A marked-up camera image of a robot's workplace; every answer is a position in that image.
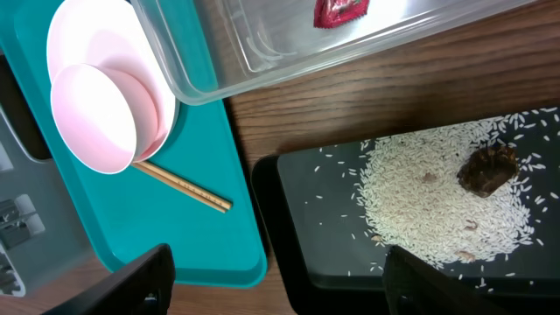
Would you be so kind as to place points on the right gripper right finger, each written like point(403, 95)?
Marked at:
point(413, 287)

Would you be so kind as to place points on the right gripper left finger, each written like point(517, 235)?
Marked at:
point(143, 286)

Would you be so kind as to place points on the white rice pile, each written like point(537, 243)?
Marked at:
point(412, 198)

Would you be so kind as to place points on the wooden chopsticks pair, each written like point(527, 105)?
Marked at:
point(182, 185)

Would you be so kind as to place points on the brown food scrap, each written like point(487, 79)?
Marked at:
point(488, 169)

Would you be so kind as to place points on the small pink bowl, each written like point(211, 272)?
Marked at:
point(105, 117)

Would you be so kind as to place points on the red snack wrapper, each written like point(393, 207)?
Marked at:
point(330, 14)

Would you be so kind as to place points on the teal plastic tray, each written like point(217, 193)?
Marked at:
point(125, 215)

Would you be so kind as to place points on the black plastic tray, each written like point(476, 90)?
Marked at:
point(327, 254)

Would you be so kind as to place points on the clear plastic bin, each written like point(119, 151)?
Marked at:
point(213, 49)

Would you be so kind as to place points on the large white plate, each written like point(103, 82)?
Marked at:
point(107, 33)

